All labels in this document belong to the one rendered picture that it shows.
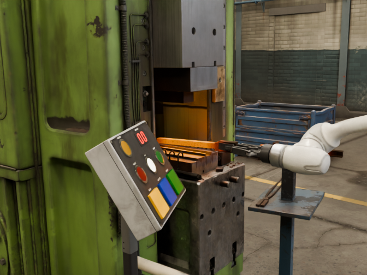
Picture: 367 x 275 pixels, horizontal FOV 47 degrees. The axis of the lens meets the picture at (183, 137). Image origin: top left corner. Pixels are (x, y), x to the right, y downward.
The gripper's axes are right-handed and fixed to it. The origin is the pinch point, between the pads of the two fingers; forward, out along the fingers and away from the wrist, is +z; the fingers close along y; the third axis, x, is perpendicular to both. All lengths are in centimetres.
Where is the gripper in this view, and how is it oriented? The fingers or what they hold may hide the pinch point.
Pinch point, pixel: (228, 146)
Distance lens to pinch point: 177.2
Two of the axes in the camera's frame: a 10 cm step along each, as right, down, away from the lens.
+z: -8.0, -1.4, 5.8
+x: 0.2, -9.8, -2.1
